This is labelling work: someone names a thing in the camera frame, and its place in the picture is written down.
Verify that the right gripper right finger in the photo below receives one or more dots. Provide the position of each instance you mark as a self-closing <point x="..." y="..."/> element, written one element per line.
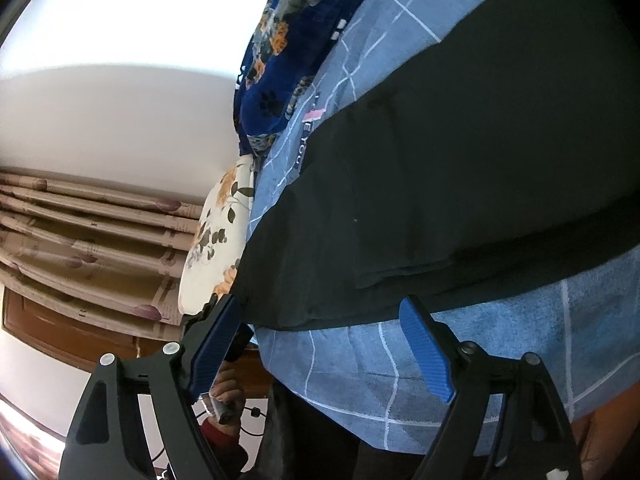
<point x="505" y="418"/>

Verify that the blue checked bed sheet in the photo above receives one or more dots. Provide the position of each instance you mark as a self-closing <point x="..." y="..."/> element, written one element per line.
<point x="364" y="377"/>

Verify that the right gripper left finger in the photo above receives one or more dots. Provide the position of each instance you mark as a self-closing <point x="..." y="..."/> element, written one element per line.
<point x="107" y="440"/>

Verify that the white floral pillow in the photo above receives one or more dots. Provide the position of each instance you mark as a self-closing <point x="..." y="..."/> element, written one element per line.
<point x="214" y="257"/>

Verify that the brown wooden furniture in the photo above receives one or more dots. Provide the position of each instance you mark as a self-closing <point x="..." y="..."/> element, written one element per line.
<point x="79" y="338"/>

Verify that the person's left hand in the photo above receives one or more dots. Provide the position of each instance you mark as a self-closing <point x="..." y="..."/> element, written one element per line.
<point x="227" y="397"/>

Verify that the navy dog print blanket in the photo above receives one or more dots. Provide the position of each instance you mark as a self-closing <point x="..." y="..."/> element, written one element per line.
<point x="289" y="44"/>

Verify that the beige floral curtain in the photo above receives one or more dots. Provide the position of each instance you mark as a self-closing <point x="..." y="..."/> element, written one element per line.
<point x="108" y="258"/>

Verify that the black pants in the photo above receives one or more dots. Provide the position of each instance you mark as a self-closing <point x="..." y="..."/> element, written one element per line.
<point x="501" y="160"/>

